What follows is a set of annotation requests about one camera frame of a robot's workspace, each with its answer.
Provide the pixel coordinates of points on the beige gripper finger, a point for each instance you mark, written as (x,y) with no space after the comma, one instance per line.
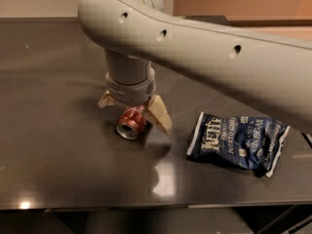
(156,113)
(106,100)

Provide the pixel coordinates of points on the red coke can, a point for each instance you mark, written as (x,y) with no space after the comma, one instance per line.
(131,123)

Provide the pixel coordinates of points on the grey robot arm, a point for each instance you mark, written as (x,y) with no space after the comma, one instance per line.
(270,73)

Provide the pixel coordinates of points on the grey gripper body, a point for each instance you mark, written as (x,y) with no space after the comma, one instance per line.
(131,93)

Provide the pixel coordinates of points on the blue potato chip bag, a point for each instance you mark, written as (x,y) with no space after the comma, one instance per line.
(249,143)

